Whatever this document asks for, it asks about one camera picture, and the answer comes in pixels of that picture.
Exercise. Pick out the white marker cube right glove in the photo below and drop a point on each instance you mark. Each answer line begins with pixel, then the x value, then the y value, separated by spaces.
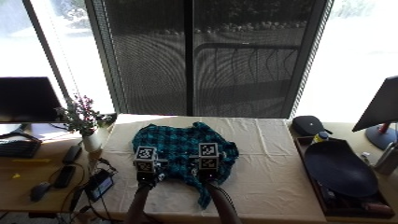
pixel 208 151

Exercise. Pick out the black keyboard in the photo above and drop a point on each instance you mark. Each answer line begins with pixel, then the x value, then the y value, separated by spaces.
pixel 18 148

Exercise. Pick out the black oblong device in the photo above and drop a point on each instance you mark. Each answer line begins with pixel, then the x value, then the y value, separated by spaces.
pixel 66 176

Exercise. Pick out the white vase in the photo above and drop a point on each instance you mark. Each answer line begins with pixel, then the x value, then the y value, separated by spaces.
pixel 93 142

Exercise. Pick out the tilted dark monitor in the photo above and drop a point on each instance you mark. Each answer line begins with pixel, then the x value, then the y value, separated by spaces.
pixel 380 107

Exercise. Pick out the person's left hand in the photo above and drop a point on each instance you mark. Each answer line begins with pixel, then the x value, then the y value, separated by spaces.
pixel 153 178

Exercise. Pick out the pale wooden side table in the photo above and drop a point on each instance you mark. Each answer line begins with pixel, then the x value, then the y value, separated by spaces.
pixel 352 130

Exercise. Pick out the flowering plant sprigs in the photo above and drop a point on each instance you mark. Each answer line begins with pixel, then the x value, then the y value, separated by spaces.
pixel 81 115

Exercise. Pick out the yellow pencil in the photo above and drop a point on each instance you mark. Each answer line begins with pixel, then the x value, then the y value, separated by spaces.
pixel 31 160

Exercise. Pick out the blue monitor stand red neck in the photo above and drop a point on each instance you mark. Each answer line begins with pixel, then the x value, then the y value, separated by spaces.
pixel 380 137

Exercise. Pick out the wooden side desk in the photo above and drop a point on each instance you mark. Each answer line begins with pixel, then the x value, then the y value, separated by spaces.
pixel 25 193

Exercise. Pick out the black computer monitor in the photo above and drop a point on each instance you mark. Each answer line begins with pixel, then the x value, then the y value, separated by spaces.
pixel 27 99

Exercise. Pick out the small yellow scrap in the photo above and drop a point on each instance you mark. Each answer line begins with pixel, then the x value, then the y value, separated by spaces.
pixel 17 176

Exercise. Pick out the dark blue oval dish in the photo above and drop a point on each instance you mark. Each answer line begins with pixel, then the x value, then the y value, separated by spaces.
pixel 338 168

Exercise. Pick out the reddish object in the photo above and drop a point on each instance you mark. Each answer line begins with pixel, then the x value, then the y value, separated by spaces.
pixel 379 207

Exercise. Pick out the white marker cube glove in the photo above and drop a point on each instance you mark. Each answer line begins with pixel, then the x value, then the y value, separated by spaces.
pixel 146 154
pixel 208 151

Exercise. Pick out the white tablecloth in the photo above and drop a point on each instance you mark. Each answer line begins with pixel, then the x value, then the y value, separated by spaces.
pixel 270 174

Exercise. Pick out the yellow bottle blue cap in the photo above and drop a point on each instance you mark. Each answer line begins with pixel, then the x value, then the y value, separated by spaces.
pixel 320 137

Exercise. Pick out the dark wooden tray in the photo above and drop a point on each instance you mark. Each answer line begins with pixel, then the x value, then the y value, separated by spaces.
pixel 328 202

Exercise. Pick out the black remote control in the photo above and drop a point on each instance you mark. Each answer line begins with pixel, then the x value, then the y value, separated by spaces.
pixel 73 154

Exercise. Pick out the dark computer mouse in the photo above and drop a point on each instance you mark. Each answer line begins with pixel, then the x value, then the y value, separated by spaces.
pixel 41 191

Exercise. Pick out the dark mesh window screen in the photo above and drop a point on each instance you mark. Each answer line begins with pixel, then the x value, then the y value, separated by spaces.
pixel 150 62

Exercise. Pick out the teal checkered garment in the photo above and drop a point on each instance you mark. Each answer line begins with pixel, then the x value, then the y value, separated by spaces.
pixel 179 140

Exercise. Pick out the white marker cube left glove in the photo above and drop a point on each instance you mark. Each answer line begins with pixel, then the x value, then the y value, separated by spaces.
pixel 146 154

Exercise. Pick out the person's right hand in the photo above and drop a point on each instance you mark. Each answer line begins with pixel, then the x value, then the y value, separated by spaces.
pixel 207 174

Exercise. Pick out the black zip pouch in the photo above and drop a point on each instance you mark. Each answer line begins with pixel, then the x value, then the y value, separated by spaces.
pixel 310 124

